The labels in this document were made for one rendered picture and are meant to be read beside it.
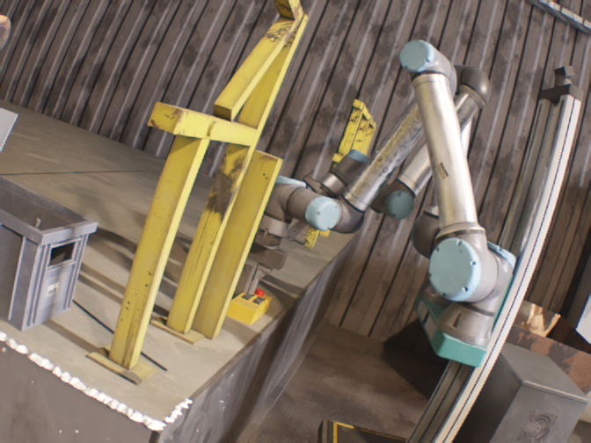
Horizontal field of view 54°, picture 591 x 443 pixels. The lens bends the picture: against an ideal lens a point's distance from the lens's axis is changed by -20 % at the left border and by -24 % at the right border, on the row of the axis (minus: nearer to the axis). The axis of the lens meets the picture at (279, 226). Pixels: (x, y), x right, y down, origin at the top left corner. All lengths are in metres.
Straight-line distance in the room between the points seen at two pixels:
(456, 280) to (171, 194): 0.74
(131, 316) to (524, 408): 1.26
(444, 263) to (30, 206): 1.01
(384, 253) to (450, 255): 3.79
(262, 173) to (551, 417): 1.22
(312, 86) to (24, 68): 2.94
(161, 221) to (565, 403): 1.42
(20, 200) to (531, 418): 1.64
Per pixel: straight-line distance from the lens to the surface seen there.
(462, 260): 1.68
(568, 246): 5.69
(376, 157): 2.08
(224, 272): 1.72
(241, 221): 1.70
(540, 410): 2.10
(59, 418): 1.24
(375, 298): 5.52
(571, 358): 4.00
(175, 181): 1.25
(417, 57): 1.90
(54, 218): 1.56
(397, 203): 2.18
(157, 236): 1.27
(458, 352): 1.86
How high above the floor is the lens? 1.25
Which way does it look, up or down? 7 degrees down
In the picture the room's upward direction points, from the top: 21 degrees clockwise
